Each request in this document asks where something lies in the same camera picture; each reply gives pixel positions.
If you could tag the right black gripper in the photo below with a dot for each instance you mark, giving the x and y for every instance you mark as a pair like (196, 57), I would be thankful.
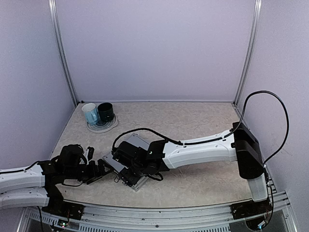
(130, 179)

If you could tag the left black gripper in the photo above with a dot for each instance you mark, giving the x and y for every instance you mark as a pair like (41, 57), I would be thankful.
(97, 175)

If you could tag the aluminium poker case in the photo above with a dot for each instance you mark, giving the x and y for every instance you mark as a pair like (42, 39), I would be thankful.
(124, 157)

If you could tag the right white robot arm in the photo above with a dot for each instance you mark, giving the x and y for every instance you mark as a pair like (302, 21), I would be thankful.
(237, 144)

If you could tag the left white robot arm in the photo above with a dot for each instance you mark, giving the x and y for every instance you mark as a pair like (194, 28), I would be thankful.
(36, 185)

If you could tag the grey round coaster tray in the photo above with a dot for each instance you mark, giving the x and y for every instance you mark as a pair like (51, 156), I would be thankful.
(103, 127)

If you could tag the dark green mug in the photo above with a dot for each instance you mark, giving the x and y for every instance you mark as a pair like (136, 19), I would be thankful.
(105, 111)

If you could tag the light blue mug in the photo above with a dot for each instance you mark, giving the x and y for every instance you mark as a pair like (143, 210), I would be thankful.
(90, 113)

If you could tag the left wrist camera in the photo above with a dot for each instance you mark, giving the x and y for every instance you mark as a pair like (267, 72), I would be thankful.
(89, 154)

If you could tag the front aluminium rail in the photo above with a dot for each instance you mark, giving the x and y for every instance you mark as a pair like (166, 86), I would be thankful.
(99, 218)

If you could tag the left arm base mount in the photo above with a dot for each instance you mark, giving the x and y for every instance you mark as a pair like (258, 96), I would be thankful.
(66, 210)

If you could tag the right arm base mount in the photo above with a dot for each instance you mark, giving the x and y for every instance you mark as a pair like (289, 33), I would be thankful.
(250, 208)

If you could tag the right aluminium frame post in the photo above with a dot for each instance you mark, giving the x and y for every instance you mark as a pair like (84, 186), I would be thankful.
(249, 53)

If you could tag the aluminium frame post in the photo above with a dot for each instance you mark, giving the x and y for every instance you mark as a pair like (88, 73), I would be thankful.
(249, 53)
(61, 50)

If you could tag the left aluminium frame post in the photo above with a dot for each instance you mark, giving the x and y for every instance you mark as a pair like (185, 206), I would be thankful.
(61, 50)

